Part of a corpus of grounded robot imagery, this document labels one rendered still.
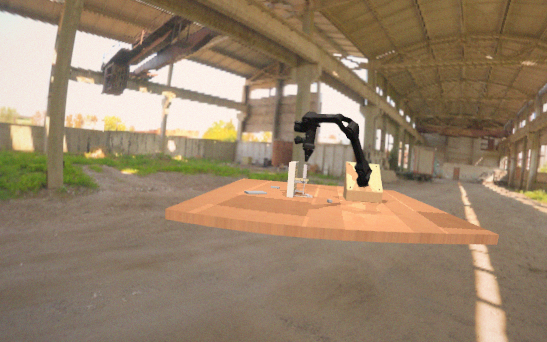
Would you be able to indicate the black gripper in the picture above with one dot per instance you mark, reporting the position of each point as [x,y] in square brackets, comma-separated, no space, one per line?
[309,146]

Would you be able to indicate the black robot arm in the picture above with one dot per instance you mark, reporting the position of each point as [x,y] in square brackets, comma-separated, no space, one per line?
[309,124]

